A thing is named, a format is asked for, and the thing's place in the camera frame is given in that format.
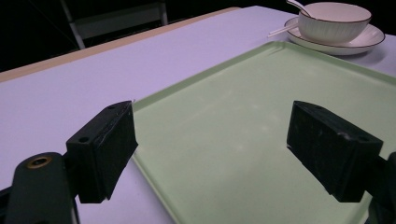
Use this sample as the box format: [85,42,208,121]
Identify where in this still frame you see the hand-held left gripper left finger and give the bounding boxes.
[65,100,139,204]

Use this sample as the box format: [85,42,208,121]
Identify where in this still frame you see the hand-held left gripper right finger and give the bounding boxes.
[286,100,384,203]

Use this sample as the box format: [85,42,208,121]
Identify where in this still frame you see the light green tray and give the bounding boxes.
[130,40,396,224]

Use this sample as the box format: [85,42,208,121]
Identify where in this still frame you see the white plate with dark rim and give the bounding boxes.
[283,16,387,57]

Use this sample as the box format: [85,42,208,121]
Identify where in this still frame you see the white ribbed bowl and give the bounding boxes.
[297,2,373,45]

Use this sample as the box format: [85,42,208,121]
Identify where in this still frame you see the white chopsticks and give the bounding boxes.
[267,23,299,38]

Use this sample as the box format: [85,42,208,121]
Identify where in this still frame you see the white spoon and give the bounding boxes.
[286,0,312,18]

